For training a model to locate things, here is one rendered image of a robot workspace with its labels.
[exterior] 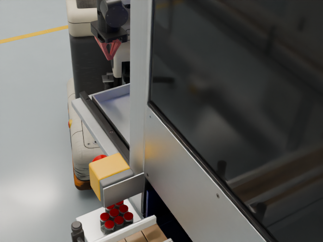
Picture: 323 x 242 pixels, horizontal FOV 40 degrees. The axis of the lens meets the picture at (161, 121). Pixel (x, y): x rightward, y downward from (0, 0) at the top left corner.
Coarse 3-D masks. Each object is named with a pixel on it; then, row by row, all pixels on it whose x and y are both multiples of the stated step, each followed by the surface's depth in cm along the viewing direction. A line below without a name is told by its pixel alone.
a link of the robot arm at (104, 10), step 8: (104, 0) 104; (112, 0) 102; (120, 0) 102; (104, 8) 104; (112, 8) 102; (120, 8) 103; (104, 16) 104; (112, 16) 104; (120, 16) 104; (112, 24) 105; (120, 24) 106
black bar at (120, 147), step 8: (80, 96) 130; (88, 96) 128; (88, 104) 126; (96, 112) 123; (104, 120) 121; (104, 128) 119; (112, 136) 116; (120, 144) 114; (120, 152) 113; (128, 152) 112; (128, 160) 110
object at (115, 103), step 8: (112, 88) 129; (120, 88) 130; (128, 88) 132; (96, 96) 127; (104, 96) 129; (112, 96) 130; (120, 96) 132; (128, 96) 132; (96, 104) 125; (104, 104) 129; (112, 104) 129; (120, 104) 129; (128, 104) 129; (104, 112) 121; (112, 112) 126; (120, 112) 126; (128, 112) 126; (112, 120) 124; (120, 120) 124; (128, 120) 124; (112, 128) 119; (120, 128) 121; (128, 128) 121; (120, 136) 116; (128, 136) 119; (128, 144) 112
